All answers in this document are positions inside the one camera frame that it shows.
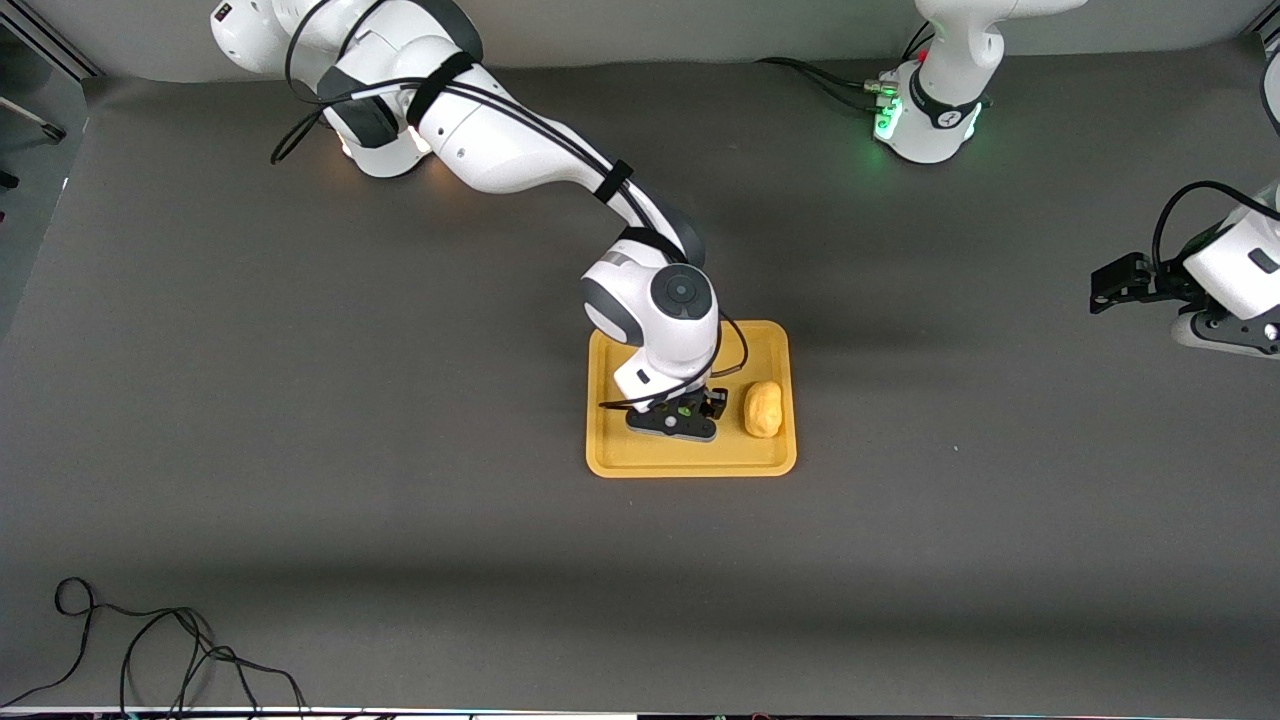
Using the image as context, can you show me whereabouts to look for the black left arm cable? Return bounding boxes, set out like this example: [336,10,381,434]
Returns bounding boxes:
[1152,180,1280,273]

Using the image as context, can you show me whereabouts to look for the yellow plastic tray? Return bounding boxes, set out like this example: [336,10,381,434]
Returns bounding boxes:
[585,320,798,479]

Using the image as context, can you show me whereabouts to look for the aluminium frame rail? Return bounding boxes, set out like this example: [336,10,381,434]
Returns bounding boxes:
[0,0,103,81]

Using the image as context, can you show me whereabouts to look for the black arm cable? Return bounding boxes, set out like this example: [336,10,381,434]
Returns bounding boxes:
[270,0,749,411]
[1152,180,1280,273]

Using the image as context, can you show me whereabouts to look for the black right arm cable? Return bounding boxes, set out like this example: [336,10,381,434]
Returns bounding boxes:
[270,0,749,411]

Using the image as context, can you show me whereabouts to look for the yellow potato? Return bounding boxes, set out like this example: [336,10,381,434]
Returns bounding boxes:
[743,380,784,439]

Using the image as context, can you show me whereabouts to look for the loose black floor cable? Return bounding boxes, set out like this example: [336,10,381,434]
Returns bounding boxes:
[0,577,311,717]

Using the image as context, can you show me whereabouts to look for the black base power cables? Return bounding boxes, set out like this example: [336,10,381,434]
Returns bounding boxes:
[755,55,898,113]

